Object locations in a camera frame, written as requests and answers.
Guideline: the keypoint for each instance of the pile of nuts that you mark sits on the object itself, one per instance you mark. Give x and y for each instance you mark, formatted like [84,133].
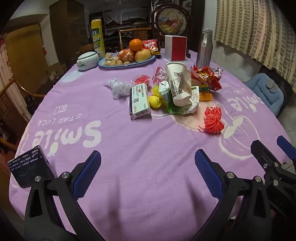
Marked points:
[112,60]

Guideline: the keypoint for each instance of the white medicine box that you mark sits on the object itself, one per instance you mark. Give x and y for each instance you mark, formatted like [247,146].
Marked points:
[139,102]

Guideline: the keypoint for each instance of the beige brick pattern curtain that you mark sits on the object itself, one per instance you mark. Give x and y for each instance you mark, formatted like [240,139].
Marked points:
[256,30]

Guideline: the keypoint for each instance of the brown wooden wardrobe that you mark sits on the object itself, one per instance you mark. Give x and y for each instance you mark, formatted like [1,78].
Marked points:
[68,30]

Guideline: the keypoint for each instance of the yellow cylindrical canister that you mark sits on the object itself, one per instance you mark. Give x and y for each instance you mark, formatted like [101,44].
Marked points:
[97,39]

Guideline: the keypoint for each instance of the red wrapped fruit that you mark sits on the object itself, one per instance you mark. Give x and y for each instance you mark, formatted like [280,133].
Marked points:
[126,55]

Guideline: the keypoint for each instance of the orange fruit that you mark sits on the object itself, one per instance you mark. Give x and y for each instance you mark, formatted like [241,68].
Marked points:
[136,45]

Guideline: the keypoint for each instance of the curved wooden chair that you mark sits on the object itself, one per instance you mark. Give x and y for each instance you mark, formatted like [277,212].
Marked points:
[13,85]

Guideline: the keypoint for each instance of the white ceramic jar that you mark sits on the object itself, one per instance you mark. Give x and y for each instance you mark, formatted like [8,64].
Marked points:
[87,60]

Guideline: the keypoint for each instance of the pink clear wrapper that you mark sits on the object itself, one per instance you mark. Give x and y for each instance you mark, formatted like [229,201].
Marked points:
[159,75]

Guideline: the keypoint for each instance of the blue chair cushion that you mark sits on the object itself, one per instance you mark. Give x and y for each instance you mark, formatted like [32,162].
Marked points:
[266,92]

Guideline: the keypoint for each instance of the wooden armchair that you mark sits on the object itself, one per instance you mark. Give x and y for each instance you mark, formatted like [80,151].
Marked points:
[129,31]

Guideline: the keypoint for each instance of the clear plastic wrap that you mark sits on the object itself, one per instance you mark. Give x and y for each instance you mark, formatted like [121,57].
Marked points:
[118,88]

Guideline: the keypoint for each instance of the orange packet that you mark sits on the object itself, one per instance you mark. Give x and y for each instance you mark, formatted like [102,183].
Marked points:
[205,96]

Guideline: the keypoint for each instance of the small green white packet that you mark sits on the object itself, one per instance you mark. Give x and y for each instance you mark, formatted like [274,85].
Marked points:
[164,91]

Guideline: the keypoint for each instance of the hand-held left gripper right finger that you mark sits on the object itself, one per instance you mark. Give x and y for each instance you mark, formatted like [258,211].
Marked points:
[207,171]

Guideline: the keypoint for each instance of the yellow apple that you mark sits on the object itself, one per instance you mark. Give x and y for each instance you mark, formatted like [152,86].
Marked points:
[143,55]

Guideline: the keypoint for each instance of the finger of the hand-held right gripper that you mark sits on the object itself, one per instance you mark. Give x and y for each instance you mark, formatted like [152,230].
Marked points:
[263,155]
[285,146]

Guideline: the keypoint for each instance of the steel water bottle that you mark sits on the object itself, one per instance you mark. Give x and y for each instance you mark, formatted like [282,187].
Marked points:
[204,49]

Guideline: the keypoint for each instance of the red plastic wrapper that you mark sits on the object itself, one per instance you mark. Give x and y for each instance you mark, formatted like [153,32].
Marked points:
[142,80]

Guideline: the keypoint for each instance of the white paper cup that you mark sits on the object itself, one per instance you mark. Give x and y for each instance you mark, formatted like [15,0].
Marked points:
[179,81]

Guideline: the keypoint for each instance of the white and red box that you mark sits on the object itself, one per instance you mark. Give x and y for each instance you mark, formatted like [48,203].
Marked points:
[177,47]

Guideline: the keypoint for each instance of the red snack packet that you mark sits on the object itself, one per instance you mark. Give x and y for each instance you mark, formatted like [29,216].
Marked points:
[150,46]

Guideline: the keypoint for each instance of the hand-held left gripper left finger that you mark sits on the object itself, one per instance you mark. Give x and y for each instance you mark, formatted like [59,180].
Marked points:
[89,169]

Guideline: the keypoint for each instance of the blue oval plate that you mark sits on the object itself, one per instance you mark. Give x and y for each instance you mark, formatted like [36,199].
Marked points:
[143,62]

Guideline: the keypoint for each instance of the purple printed tablecloth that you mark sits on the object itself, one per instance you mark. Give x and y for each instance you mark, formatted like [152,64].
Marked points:
[143,150]

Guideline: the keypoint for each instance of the black smartphone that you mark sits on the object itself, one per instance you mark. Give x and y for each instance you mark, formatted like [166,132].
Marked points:
[30,166]

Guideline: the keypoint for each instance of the green drink packet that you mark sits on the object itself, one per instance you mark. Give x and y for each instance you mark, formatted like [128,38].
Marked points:
[182,109]

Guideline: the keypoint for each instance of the red printed snack bag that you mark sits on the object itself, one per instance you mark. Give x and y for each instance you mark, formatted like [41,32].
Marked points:
[208,76]

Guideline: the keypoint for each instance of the round embroidered table screen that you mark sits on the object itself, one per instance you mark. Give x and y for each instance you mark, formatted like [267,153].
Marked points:
[172,22]

